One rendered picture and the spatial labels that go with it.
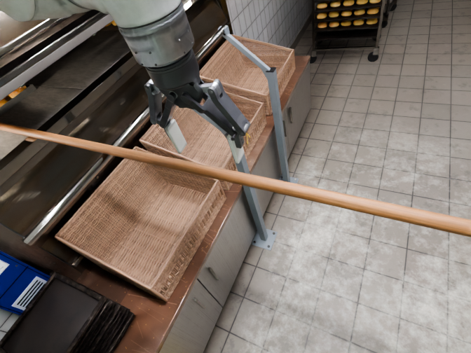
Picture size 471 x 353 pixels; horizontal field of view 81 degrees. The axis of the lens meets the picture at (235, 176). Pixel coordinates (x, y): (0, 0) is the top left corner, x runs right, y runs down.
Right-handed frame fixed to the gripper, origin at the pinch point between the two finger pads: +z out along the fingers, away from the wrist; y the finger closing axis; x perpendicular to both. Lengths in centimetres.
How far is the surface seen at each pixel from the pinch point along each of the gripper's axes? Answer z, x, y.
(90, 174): 16.2, -3.8, -46.0
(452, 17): 142, 354, 88
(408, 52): 140, 280, 49
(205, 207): 63, 17, -32
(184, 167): 13.0, 3.1, -13.4
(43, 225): 16, -23, -46
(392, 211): 12.5, 2.2, 35.0
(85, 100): 18, 30, -82
